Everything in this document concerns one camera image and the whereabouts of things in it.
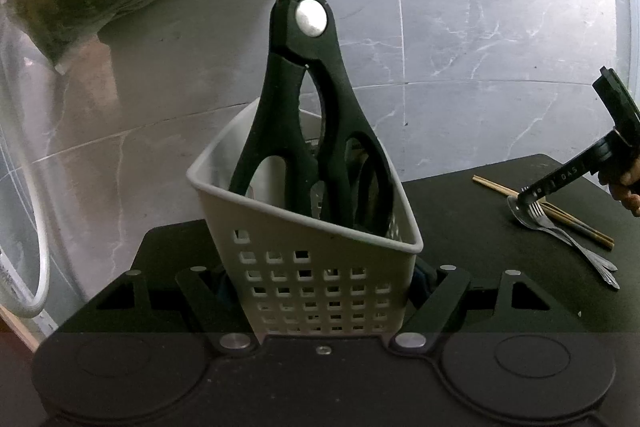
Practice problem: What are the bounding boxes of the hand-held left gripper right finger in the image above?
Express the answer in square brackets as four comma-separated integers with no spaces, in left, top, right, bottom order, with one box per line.
[390,266,556,354]

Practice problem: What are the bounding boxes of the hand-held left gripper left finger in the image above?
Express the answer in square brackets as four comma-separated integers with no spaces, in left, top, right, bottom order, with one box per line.
[90,266,260,354]

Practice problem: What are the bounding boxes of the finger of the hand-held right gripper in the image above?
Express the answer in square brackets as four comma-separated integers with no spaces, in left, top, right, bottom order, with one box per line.
[517,134,628,206]

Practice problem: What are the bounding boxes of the steel fork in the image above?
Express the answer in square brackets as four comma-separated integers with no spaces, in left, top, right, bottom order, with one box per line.
[527,201,622,291]

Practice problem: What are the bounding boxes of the steel spoon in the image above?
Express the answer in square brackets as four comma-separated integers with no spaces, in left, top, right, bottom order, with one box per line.
[506,194,619,272]

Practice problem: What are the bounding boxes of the white perforated utensil holder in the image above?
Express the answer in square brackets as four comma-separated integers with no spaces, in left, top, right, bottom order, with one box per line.
[186,99,424,343]

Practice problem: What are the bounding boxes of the black-handled scissors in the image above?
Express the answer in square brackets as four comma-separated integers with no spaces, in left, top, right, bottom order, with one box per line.
[227,0,393,228]

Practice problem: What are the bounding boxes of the person's right hand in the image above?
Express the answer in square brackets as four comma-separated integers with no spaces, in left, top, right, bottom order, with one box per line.
[600,154,640,218]

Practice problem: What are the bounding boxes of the white hose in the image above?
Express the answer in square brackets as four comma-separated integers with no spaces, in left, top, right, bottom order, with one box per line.
[0,147,52,319]

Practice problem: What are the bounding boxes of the wooden door frame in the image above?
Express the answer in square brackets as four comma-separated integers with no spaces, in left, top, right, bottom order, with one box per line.
[0,304,43,353]

